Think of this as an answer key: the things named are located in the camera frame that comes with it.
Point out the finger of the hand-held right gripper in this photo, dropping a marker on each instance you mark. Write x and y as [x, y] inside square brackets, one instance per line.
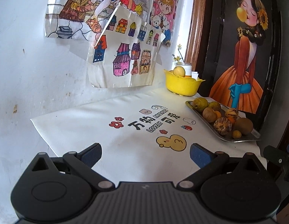
[275, 156]

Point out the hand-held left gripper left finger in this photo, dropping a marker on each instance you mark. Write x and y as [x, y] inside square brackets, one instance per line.
[92, 154]

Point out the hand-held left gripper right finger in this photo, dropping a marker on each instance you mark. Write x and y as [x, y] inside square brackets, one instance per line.
[200, 155]

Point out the metal baking tray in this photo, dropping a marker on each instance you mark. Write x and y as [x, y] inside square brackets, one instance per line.
[253, 134]

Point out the purple striped pepino melon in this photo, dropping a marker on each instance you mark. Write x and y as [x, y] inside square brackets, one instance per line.
[222, 126]

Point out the large brown round fruit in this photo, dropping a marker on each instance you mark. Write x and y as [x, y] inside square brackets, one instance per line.
[209, 115]

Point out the small brown round fruit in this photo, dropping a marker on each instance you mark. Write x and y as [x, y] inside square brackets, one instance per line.
[236, 134]

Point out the brown kiwi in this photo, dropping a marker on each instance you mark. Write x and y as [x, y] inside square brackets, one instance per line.
[243, 126]

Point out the small orange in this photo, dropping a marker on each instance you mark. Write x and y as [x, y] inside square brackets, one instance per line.
[232, 120]
[218, 114]

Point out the yellow pear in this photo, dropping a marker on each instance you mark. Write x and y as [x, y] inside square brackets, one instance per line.
[200, 103]

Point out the green-yellow pear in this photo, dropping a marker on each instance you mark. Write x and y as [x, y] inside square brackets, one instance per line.
[214, 105]

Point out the pale striped pepino melon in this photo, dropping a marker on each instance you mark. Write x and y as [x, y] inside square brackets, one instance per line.
[231, 113]

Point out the white printed tablecloth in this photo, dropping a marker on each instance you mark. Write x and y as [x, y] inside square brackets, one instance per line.
[111, 144]

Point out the yellow plastic bowl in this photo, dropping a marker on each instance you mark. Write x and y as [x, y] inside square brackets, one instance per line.
[181, 86]

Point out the lady in orange dress painting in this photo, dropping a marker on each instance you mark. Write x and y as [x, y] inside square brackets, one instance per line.
[242, 86]

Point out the white paper carton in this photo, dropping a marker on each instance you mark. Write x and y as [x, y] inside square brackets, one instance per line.
[195, 75]

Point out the pale yellow round fruit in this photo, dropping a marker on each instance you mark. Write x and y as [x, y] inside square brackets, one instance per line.
[179, 71]

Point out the yellow flower sprig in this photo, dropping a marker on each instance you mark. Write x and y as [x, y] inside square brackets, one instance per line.
[178, 58]

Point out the coloured houses drawing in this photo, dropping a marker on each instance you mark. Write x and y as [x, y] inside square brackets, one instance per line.
[121, 51]

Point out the boy with fan drawing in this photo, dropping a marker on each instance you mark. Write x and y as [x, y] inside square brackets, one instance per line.
[72, 4]

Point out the girl with teddy drawing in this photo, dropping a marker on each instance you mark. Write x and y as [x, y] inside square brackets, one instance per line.
[165, 4]

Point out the wooden door frame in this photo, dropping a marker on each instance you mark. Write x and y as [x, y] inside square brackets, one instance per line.
[195, 28]

